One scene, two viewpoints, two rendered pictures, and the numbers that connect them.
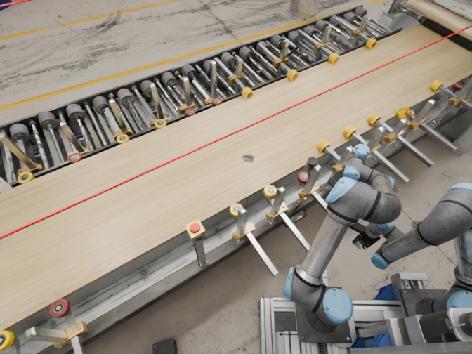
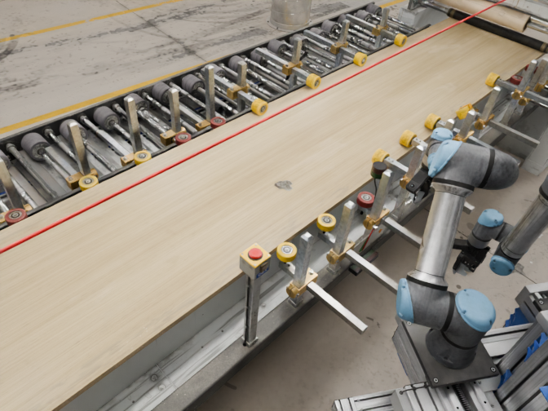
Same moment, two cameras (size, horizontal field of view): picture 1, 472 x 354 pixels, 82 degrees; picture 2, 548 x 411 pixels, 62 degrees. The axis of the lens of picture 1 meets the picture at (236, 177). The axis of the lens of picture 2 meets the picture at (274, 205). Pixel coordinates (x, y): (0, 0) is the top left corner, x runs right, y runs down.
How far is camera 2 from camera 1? 0.53 m
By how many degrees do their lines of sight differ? 15
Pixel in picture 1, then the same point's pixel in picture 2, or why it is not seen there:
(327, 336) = (466, 373)
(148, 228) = (162, 294)
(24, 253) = not seen: outside the picture
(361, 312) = (496, 345)
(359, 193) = (470, 151)
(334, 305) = (471, 306)
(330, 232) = (445, 209)
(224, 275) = (264, 389)
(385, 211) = (505, 165)
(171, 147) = (168, 183)
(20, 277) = not seen: outside the picture
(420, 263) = not seen: hidden behind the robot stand
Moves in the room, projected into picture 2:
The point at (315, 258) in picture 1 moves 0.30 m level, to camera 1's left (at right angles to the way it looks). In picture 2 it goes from (433, 249) to (330, 259)
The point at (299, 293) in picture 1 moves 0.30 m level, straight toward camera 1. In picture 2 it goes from (423, 304) to (364, 380)
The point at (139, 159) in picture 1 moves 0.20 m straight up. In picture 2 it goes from (122, 205) to (114, 170)
